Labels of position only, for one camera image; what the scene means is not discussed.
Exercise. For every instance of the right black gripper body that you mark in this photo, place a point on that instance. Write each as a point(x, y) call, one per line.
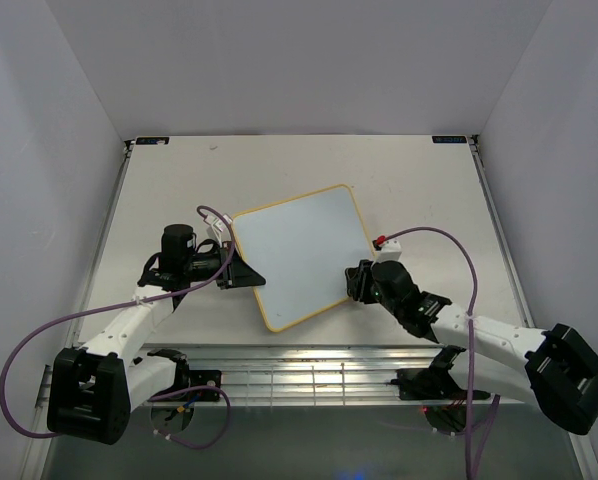
point(367, 291)

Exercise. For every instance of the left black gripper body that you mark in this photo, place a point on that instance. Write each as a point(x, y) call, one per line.
point(203, 266)

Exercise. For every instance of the yellow framed whiteboard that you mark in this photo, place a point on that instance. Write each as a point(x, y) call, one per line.
point(302, 247)

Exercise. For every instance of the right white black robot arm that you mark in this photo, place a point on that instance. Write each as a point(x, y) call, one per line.
point(560, 366)

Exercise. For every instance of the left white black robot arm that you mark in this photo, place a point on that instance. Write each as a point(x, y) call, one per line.
point(95, 387)

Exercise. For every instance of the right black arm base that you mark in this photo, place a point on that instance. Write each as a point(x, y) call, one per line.
point(427, 384)

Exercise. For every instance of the left blue corner label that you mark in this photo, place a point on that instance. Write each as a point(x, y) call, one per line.
point(152, 141)

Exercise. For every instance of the blue corner label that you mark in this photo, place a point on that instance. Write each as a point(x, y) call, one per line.
point(152, 141)
point(449, 139)

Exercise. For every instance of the right blue corner label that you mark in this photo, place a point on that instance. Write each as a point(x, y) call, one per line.
point(449, 139)

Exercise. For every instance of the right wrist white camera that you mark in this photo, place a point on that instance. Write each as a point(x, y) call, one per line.
point(387, 249)

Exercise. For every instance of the wrist white camera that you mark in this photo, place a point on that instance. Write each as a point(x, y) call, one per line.
point(387, 249)
point(218, 227)

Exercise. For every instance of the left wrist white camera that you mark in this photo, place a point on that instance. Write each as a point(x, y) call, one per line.
point(218, 227)

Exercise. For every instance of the aluminium rail frame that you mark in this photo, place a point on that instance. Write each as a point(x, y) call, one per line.
point(322, 376)

